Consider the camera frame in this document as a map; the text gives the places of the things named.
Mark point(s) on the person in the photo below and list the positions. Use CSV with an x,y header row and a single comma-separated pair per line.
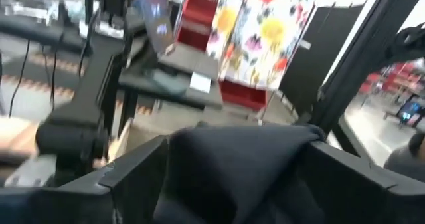
x,y
405,161

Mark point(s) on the black rig frame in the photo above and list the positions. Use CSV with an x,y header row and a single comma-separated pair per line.
x,y
365,51

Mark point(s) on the floral print panel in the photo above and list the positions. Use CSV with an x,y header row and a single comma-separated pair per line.
x,y
265,34

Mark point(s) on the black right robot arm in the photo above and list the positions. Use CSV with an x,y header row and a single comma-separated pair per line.
x,y
76,137

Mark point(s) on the small lit screen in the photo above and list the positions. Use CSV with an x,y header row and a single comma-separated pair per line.
x,y
410,112

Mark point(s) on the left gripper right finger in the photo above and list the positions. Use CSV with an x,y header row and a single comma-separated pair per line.
x,y
358,197

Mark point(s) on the white paper sheet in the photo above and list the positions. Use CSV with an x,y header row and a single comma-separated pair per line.
x,y
200,82

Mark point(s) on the dark monitor screen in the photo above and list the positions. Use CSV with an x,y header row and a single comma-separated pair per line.
x,y
156,18

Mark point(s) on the red shelf unit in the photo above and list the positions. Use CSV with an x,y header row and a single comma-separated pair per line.
x,y
196,11

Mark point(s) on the black garment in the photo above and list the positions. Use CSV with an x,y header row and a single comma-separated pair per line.
x,y
232,171

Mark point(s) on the black panel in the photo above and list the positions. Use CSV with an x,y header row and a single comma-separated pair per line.
x,y
318,51

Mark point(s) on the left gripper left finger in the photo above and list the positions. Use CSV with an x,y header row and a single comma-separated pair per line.
x,y
133,184

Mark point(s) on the black side table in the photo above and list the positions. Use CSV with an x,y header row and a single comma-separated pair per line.
x,y
199,99
33,31

